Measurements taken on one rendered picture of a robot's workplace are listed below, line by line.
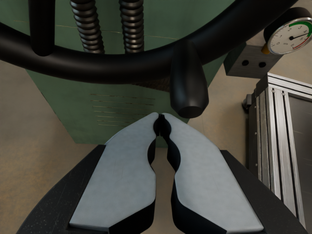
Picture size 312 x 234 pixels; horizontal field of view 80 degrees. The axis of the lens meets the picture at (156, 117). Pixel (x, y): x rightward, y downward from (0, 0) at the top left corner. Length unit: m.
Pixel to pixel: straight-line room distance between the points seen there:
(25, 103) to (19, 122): 0.10
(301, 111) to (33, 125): 1.18
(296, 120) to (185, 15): 0.73
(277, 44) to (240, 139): 0.73
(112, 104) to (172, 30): 0.29
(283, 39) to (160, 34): 0.20
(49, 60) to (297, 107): 0.96
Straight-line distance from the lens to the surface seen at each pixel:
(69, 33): 0.41
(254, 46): 0.39
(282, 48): 0.37
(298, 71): 1.60
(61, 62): 0.18
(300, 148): 0.91
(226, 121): 1.05
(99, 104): 0.57
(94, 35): 0.23
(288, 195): 0.78
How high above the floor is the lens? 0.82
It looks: 60 degrees down
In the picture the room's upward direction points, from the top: 14 degrees clockwise
